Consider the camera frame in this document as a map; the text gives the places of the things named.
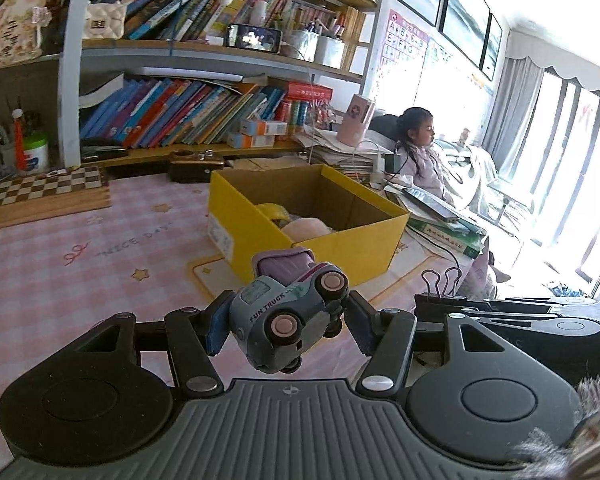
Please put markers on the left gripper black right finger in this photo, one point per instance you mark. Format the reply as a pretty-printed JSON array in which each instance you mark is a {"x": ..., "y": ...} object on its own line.
[{"x": 386, "y": 337}]

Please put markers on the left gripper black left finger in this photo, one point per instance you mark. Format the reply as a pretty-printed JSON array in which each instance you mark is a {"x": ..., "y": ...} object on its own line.
[{"x": 193, "y": 337}]

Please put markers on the grey purple toy truck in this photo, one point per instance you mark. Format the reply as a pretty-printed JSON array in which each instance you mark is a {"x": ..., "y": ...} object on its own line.
[{"x": 291, "y": 304}]

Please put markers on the pink plush toy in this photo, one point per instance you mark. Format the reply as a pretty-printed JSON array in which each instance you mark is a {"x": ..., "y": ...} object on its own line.
[{"x": 303, "y": 229}]

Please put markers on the yellow packing tape roll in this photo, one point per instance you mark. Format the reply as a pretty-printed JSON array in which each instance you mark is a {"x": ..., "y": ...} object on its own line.
[{"x": 275, "y": 213}]

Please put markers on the black binder clip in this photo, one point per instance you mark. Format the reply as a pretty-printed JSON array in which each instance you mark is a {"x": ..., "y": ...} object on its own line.
[{"x": 441, "y": 285}]

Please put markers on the yellow cardboard box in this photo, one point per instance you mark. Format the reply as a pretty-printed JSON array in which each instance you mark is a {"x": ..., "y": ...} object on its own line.
[{"x": 314, "y": 207}]

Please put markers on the pink checkered tablecloth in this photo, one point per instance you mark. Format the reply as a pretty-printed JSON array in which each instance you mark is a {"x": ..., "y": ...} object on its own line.
[{"x": 148, "y": 253}]

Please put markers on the dark wooden small box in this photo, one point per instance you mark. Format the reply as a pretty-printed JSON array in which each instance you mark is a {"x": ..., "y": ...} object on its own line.
[{"x": 186, "y": 166}]

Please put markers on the child in pink clothes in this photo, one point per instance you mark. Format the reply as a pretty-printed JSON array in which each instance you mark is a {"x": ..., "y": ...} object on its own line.
[{"x": 415, "y": 144}]

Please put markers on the orange white medicine box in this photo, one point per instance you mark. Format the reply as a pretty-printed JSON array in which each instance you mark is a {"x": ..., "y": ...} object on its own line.
[{"x": 260, "y": 127}]

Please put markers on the wooden chessboard box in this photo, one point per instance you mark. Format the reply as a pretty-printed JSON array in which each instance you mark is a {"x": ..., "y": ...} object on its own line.
[{"x": 59, "y": 193}]

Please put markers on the white jar green lid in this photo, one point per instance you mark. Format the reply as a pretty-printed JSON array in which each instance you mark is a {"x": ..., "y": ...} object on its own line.
[{"x": 36, "y": 152}]

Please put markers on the red book on top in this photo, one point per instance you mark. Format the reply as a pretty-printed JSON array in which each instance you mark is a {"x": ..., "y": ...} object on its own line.
[{"x": 304, "y": 91}]

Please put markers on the red hanging tassel ornament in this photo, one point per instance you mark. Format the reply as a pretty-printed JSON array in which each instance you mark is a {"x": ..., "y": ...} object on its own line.
[{"x": 20, "y": 157}]

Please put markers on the smartphone on shelf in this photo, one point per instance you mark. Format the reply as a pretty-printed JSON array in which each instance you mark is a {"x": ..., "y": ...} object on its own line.
[{"x": 254, "y": 38}]

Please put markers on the white quilted handbag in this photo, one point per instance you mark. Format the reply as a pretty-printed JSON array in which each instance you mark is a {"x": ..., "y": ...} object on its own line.
[{"x": 104, "y": 20}]

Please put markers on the pink lucky cat figurine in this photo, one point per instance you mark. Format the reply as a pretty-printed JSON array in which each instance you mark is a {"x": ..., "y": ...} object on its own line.
[{"x": 21, "y": 24}]

